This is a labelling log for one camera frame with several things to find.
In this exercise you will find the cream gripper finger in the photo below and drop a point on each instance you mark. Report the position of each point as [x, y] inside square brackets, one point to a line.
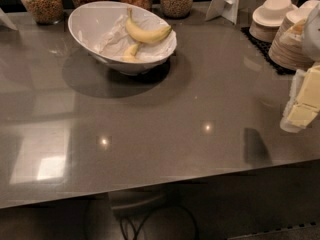
[297, 117]

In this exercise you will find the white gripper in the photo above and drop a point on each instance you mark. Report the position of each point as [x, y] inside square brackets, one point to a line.
[313, 37]

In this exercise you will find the yellow banana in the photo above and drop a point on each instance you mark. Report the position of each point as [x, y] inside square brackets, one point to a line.
[145, 36]
[129, 55]

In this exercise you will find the white paper bowl liner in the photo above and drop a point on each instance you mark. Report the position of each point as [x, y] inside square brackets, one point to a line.
[117, 40]

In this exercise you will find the large white tilted bowl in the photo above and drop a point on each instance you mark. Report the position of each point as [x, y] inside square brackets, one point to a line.
[88, 24]

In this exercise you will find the black rubber mat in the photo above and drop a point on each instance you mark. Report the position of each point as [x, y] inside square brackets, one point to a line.
[263, 48]

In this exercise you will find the back stack paper bowls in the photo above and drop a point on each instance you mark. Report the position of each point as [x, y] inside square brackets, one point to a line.
[268, 17]

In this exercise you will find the white folded sign card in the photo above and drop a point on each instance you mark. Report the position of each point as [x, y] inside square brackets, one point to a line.
[227, 9]

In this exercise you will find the leftmost glass cereal jar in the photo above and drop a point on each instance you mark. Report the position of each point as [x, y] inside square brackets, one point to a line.
[45, 11]

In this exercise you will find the white card left edge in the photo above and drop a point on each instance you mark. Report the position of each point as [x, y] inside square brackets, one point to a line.
[5, 21]

